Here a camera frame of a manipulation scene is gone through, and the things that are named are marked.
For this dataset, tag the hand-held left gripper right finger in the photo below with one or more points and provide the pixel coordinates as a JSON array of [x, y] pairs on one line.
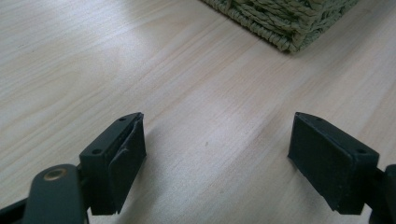
[[333, 168]]

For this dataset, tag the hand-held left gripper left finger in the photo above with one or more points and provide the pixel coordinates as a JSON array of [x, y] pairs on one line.
[[115, 161]]

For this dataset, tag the green woven basket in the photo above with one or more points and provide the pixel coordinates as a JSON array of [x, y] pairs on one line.
[[280, 21]]

